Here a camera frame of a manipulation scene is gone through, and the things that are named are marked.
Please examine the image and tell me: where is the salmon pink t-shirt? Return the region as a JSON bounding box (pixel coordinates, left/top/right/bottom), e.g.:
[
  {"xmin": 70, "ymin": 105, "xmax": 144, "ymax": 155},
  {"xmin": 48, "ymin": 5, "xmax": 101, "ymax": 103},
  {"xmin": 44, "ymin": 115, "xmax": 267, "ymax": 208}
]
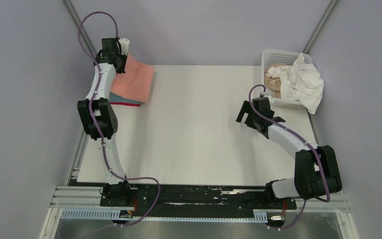
[{"xmin": 110, "ymin": 54, "xmax": 154, "ymax": 103}]

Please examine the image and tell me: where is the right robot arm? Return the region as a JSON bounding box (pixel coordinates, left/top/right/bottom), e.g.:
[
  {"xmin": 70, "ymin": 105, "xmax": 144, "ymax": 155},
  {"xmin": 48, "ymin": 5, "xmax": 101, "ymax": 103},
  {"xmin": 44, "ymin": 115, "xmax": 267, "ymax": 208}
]
[{"xmin": 236, "ymin": 97, "xmax": 342, "ymax": 208}]

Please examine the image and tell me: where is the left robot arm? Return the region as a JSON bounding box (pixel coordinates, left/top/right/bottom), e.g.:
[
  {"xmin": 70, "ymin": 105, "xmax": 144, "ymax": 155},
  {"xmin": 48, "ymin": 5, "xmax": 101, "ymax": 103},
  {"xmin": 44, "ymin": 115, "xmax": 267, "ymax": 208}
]
[{"xmin": 77, "ymin": 37, "xmax": 132, "ymax": 206}]

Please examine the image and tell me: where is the beige crumpled t-shirt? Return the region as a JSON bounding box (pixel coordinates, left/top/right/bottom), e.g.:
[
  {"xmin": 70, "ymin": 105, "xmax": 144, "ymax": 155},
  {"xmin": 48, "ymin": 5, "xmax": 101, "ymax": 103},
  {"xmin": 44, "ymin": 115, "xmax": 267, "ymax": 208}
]
[{"xmin": 264, "ymin": 63, "xmax": 290, "ymax": 99}]

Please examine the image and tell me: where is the folded grey-blue t-shirt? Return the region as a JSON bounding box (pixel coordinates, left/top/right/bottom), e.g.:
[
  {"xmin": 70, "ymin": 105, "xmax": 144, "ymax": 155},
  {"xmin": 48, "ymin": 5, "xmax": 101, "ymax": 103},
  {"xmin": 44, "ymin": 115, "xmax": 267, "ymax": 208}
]
[{"xmin": 109, "ymin": 93, "xmax": 142, "ymax": 104}]

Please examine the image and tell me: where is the white crumpled t-shirt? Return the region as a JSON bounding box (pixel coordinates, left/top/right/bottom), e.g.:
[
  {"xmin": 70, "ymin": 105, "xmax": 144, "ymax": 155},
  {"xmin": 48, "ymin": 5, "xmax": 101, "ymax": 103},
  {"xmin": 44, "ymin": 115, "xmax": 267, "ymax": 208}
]
[{"xmin": 263, "ymin": 50, "xmax": 324, "ymax": 115}]

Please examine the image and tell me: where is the white plastic laundry basket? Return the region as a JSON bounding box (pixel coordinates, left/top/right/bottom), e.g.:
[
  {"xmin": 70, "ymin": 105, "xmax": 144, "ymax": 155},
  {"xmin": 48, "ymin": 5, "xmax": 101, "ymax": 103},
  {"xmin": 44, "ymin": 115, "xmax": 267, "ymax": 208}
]
[{"xmin": 261, "ymin": 49, "xmax": 313, "ymax": 110}]

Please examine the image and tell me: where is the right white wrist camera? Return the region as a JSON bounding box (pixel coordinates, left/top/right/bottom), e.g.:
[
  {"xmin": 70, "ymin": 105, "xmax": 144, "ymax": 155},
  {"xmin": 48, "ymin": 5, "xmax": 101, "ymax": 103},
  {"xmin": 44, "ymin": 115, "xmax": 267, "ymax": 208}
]
[{"xmin": 260, "ymin": 94, "xmax": 275, "ymax": 102}]

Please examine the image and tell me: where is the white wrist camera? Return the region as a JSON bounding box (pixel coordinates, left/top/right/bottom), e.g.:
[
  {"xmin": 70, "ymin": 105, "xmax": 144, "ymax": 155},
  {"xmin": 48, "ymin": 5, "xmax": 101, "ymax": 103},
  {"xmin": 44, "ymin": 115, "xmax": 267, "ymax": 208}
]
[
  {"xmin": 118, "ymin": 38, "xmax": 130, "ymax": 57},
  {"xmin": 260, "ymin": 94, "xmax": 275, "ymax": 102}
]

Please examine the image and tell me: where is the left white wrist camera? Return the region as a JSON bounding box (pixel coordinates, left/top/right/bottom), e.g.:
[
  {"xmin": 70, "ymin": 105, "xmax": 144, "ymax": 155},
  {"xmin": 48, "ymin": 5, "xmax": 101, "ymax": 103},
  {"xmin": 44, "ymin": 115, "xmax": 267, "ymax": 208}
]
[{"xmin": 118, "ymin": 38, "xmax": 130, "ymax": 57}]

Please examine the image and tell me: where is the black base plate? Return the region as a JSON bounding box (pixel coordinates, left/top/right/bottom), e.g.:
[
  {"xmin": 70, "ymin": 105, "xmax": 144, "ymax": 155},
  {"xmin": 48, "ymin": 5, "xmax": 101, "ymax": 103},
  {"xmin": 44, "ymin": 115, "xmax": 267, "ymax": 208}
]
[{"xmin": 129, "ymin": 183, "xmax": 297, "ymax": 219}]

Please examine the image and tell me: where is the aluminium frame rail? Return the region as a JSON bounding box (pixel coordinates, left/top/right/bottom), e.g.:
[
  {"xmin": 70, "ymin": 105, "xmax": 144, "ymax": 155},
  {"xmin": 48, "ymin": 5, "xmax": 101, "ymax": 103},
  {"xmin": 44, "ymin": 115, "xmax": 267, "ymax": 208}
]
[{"xmin": 50, "ymin": 186, "xmax": 101, "ymax": 209}]

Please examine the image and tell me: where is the white slotted cable duct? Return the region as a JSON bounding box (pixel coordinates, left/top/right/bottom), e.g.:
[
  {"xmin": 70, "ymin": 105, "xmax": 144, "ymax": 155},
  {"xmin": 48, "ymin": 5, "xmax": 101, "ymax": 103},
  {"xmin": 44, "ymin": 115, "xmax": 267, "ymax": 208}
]
[{"xmin": 61, "ymin": 208, "xmax": 268, "ymax": 223}]

